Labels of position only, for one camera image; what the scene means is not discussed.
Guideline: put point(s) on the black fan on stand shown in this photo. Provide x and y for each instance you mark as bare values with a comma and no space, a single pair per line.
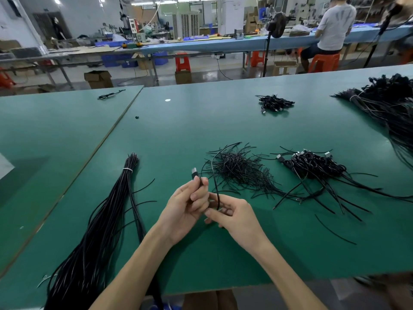
276,23

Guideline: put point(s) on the person's right leg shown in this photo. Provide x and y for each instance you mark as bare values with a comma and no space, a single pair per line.
397,290

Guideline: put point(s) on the person's right forearm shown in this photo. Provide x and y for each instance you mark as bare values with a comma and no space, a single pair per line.
284,281

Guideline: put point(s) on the long blue workbench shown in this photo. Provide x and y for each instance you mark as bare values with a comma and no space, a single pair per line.
239,43

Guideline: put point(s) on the person's left forearm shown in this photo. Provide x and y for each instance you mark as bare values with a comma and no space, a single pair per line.
129,277

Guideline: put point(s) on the large white box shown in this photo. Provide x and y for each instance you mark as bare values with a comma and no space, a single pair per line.
5,166

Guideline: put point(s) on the open cardboard box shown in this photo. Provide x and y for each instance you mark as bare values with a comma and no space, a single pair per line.
98,79

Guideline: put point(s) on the black tripod stand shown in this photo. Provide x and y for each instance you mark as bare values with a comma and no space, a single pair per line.
381,34

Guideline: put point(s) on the small cardboard box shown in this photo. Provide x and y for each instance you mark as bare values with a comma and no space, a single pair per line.
184,78

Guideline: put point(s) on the person's brown shorts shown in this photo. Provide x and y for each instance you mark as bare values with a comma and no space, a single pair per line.
210,300

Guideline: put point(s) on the person's right hand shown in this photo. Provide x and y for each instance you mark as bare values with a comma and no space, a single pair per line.
239,219

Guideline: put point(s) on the orange plastic stool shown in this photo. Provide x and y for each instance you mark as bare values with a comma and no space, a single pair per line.
5,79
257,58
324,62

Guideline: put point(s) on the blue plastic item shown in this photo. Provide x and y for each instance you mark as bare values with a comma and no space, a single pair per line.
164,306

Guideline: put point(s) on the red plastic stool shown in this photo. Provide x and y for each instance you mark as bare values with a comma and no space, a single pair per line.
182,62

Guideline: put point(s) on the person's left hand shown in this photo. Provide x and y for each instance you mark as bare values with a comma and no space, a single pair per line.
184,209

